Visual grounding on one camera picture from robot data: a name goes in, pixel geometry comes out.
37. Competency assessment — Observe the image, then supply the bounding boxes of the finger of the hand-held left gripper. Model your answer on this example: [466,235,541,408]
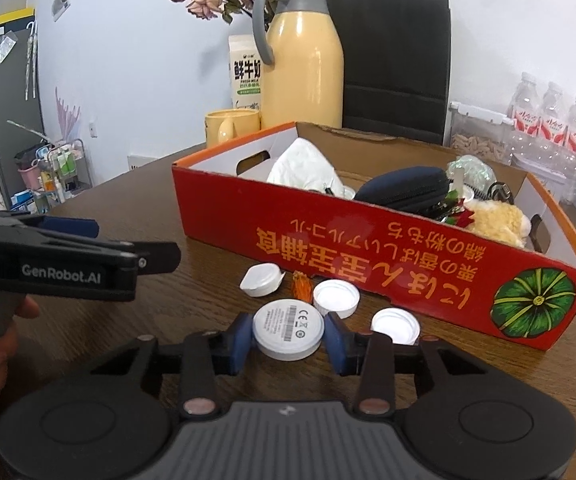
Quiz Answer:
[102,240,183,277]
[18,214,100,245]

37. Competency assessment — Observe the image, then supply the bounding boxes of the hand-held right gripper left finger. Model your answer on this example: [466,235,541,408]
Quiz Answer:
[88,311,257,422]

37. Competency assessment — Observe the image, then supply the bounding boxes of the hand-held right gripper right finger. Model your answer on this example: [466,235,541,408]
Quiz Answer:
[323,311,491,418]

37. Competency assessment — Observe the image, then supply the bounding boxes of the white round puck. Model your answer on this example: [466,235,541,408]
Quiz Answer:
[252,298,325,361]

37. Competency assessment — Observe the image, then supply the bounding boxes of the red cardboard box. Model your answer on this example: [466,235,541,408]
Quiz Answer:
[171,121,576,352]

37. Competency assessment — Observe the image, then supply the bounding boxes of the navy zip case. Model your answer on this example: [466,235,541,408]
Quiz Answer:
[355,166,451,213]

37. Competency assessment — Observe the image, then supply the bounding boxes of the white pouch with screw cap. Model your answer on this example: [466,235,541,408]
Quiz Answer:
[267,137,357,197]

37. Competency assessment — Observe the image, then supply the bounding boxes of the red poinsettia ornament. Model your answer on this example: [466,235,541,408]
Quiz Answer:
[435,195,476,231]

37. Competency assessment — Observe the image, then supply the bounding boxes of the cream hamster plush toy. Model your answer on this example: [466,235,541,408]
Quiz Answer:
[463,199,531,248]

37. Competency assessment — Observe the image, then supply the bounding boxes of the iridescent plastic pouch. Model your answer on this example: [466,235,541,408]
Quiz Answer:
[445,155,496,196]

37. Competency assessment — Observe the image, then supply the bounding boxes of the braided cable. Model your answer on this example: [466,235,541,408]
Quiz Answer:
[485,180,514,206]

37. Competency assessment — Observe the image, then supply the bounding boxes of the person's left hand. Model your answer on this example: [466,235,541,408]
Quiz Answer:
[0,295,41,412]

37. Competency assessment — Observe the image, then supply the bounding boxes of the white bottle cap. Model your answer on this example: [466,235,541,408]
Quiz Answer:
[370,307,421,347]
[313,280,361,319]

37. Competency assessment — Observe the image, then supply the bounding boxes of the metal trolley rack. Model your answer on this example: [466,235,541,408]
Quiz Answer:
[38,140,91,201]

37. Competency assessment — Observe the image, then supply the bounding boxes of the white flip cap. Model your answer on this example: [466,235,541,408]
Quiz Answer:
[240,262,285,297]

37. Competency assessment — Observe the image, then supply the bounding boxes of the pink bin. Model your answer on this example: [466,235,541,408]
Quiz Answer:
[16,162,43,191]

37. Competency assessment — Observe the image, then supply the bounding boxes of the small orange wrapper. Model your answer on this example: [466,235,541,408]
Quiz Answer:
[292,270,315,302]

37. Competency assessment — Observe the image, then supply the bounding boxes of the grey refrigerator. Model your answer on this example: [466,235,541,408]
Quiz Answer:
[0,27,48,208]

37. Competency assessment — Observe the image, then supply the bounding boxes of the yellow mug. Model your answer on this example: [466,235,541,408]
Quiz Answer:
[204,109,261,148]

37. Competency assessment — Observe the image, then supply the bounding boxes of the hanging white strips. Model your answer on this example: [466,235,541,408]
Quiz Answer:
[24,22,39,101]

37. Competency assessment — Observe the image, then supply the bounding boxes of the white milk carton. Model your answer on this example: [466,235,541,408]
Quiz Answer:
[229,34,263,111]

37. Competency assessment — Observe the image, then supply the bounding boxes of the yellow thermos jug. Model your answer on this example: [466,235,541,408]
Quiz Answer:
[252,0,345,131]

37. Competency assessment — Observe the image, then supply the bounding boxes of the clear food container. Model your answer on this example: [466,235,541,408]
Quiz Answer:
[449,101,516,163]

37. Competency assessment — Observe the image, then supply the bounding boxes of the black paper bag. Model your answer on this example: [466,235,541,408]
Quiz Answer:
[327,0,453,146]

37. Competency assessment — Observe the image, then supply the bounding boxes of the purple flower wall decal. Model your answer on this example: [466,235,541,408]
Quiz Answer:
[54,87,82,141]

